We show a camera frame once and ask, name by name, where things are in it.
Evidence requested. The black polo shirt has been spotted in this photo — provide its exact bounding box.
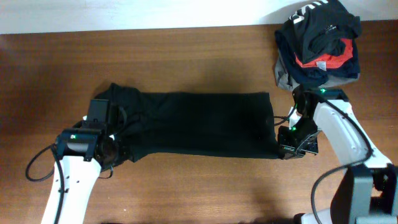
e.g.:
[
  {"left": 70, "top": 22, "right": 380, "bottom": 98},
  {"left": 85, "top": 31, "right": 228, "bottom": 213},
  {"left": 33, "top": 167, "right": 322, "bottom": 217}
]
[{"left": 96, "top": 83, "right": 279, "bottom": 162}]

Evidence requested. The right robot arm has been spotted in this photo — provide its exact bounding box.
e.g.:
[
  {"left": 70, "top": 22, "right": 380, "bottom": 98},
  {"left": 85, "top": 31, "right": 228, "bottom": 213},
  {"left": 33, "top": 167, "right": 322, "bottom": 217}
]
[{"left": 277, "top": 85, "right": 397, "bottom": 224}]

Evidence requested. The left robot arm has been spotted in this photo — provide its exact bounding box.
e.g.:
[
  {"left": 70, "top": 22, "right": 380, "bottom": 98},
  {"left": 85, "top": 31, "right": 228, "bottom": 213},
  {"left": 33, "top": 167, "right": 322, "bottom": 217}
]
[{"left": 42, "top": 99, "right": 129, "bottom": 223}]

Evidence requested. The grey shirt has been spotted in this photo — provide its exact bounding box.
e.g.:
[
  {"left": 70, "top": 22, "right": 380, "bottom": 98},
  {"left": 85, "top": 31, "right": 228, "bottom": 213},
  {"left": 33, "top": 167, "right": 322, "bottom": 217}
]
[{"left": 274, "top": 51, "right": 360, "bottom": 91}]

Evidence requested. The navy blue shirt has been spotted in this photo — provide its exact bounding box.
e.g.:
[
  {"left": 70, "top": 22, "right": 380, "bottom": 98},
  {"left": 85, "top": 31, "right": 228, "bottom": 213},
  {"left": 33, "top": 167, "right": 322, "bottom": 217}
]
[{"left": 275, "top": 31, "right": 360, "bottom": 87}]

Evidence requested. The red shirt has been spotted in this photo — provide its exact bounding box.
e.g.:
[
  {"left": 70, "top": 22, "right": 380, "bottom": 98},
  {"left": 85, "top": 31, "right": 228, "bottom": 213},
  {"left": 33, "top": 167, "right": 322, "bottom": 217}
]
[{"left": 295, "top": 39, "right": 353, "bottom": 71}]

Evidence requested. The black shirt with white print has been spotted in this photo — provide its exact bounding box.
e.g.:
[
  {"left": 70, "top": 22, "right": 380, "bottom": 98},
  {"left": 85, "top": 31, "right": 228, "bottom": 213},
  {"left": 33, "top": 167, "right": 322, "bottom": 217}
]
[{"left": 275, "top": 0, "right": 362, "bottom": 63}]

